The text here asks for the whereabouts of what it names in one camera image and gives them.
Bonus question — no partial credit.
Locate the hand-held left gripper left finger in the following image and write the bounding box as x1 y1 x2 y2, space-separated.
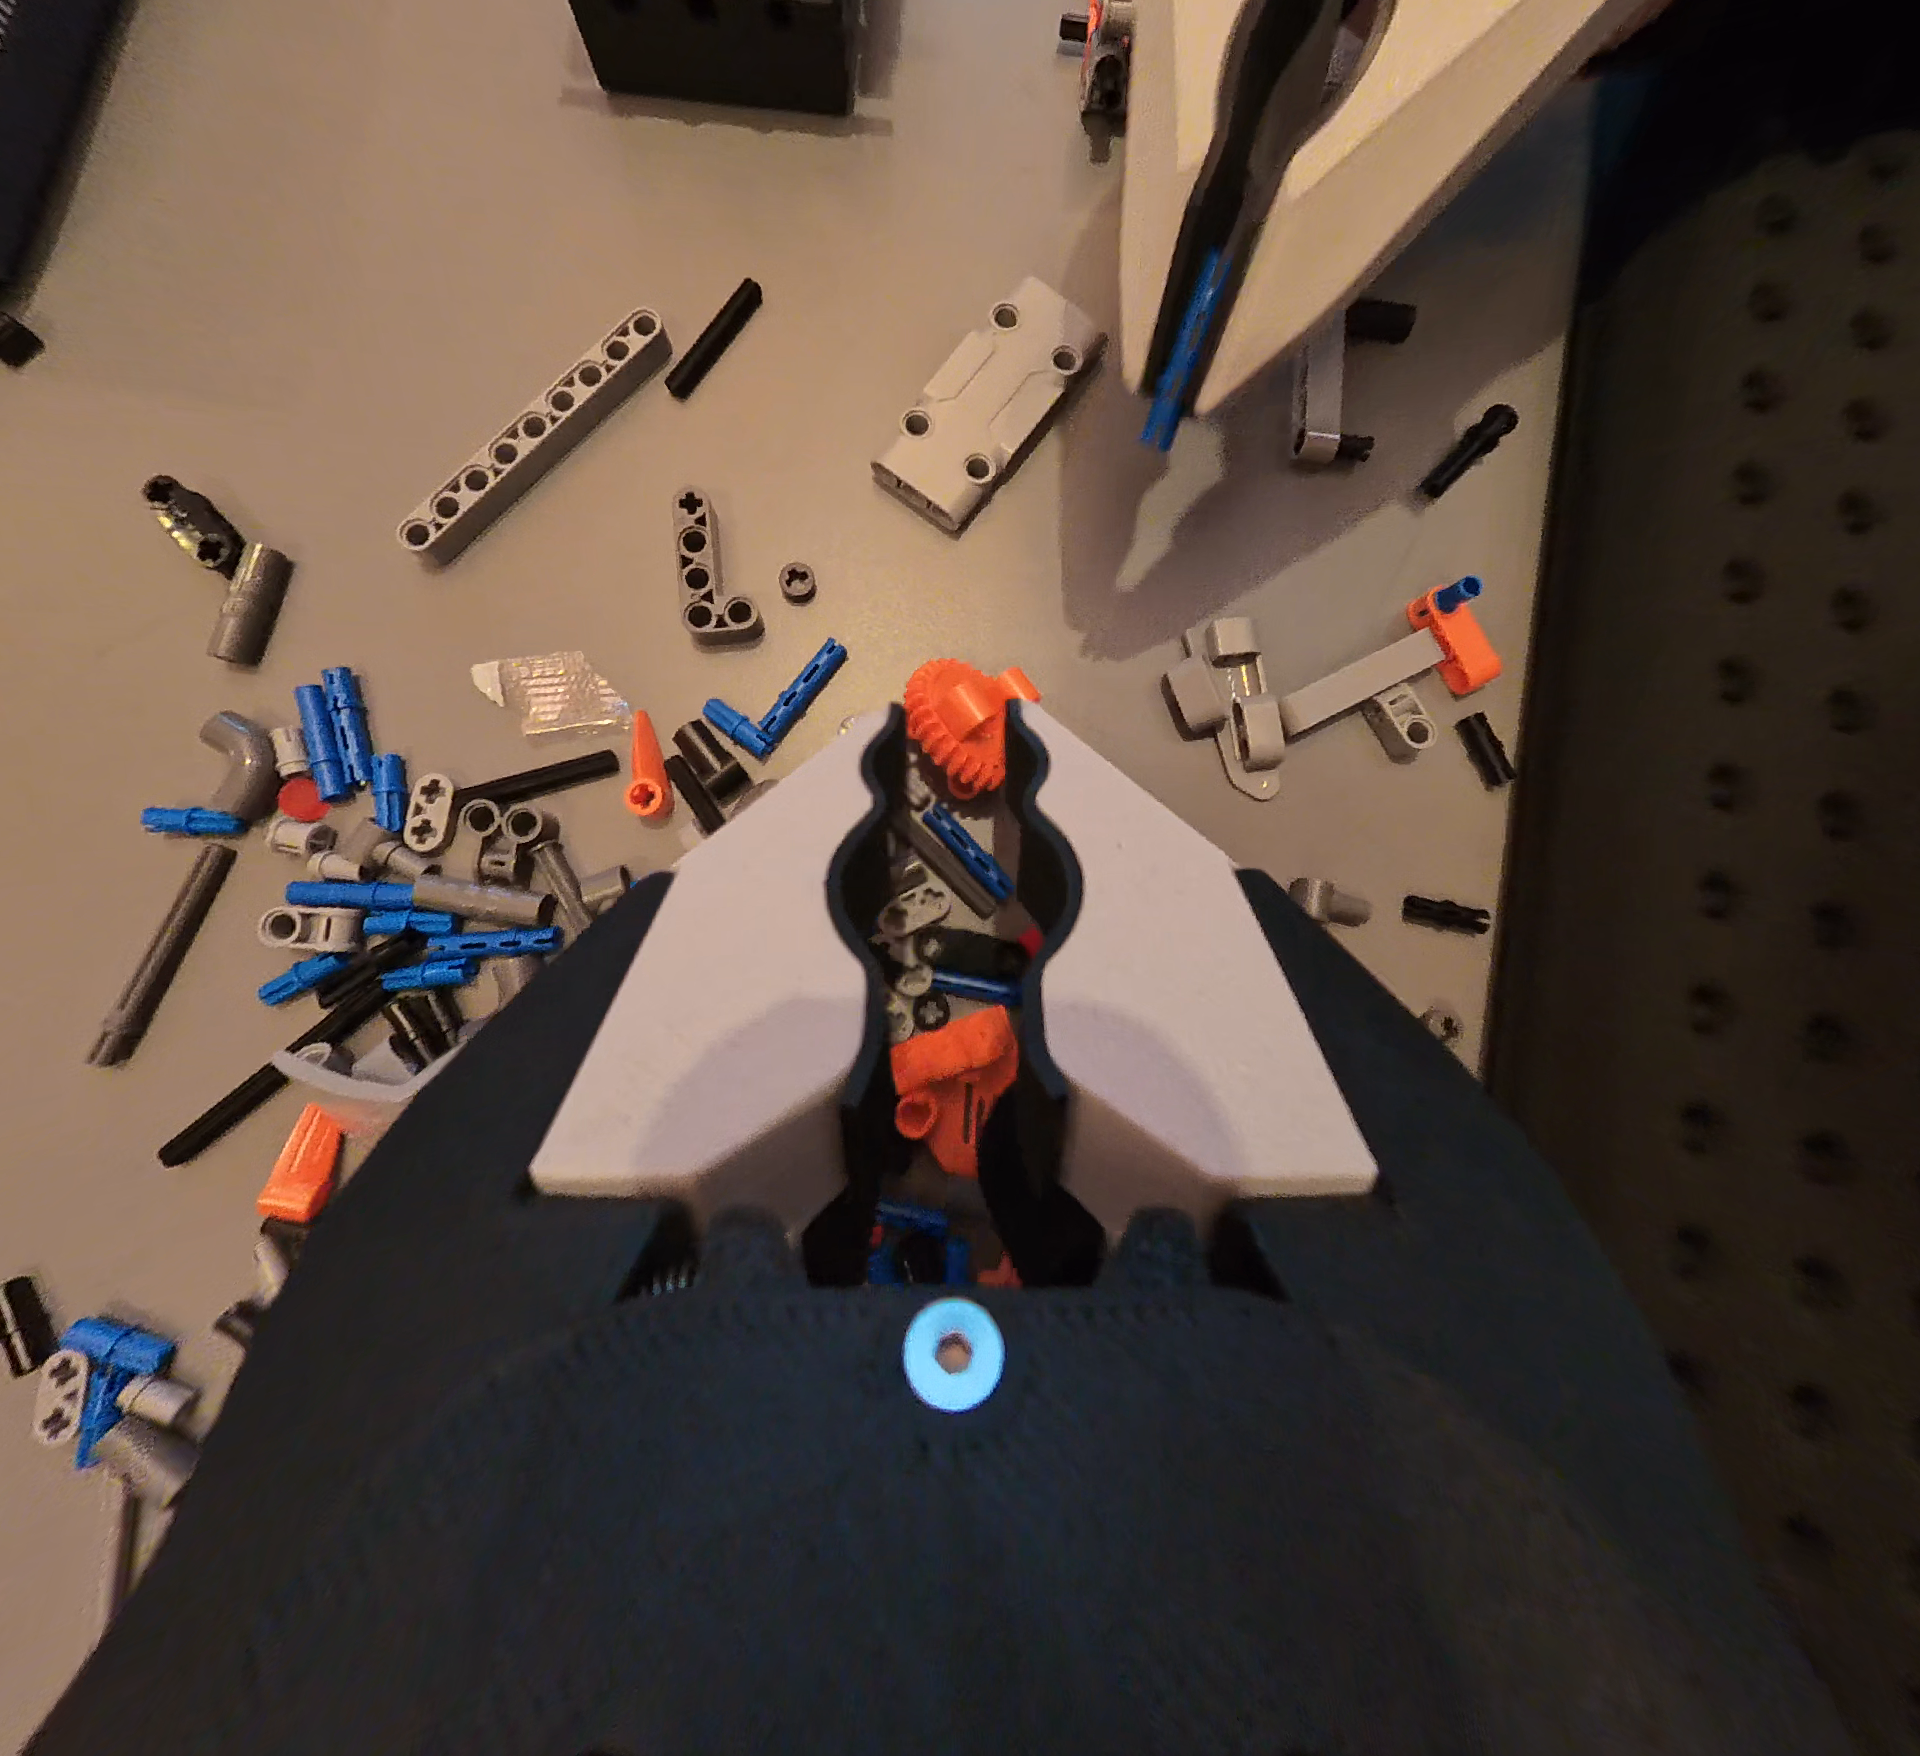
529 705 914 1248

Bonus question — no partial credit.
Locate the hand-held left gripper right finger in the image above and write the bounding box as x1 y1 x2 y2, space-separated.
998 699 1382 1248

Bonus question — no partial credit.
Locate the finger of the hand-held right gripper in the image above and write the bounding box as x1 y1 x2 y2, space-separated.
1187 0 1730 420
1117 0 1368 400

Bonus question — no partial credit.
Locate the pile of small building parts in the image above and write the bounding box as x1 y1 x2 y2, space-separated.
0 638 1052 1621

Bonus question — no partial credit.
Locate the long blue pin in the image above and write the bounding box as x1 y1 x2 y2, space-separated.
1140 247 1237 452

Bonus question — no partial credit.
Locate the orange toothed gear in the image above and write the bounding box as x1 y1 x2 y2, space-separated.
904 659 1039 802

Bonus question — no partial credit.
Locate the black flat link piece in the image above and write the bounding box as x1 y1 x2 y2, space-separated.
143 472 242 574

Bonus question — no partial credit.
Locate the small clear sticker bag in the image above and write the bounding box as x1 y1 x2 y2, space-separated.
471 651 633 738

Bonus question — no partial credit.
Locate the black long pin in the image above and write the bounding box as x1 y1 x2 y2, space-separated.
1415 401 1521 501

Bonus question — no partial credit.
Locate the grey rectangular panel piece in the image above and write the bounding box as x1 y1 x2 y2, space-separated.
872 274 1108 538

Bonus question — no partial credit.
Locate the dark grey angled beam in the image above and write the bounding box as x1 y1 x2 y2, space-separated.
673 488 763 646

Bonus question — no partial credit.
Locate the orange connector block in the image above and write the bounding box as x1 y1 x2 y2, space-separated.
1405 575 1502 699

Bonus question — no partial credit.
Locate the short black axle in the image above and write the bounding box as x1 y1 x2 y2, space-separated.
663 279 763 401

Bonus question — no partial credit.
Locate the long grey holed beam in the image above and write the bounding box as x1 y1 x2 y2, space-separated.
392 307 673 568

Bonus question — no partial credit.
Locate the grey tube connector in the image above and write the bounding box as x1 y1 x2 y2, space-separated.
206 542 296 668

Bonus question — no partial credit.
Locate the blue robot kit box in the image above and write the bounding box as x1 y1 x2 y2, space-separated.
0 0 182 303

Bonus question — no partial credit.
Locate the grey bracket frame piece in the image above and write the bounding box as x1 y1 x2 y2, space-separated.
1290 300 1419 467

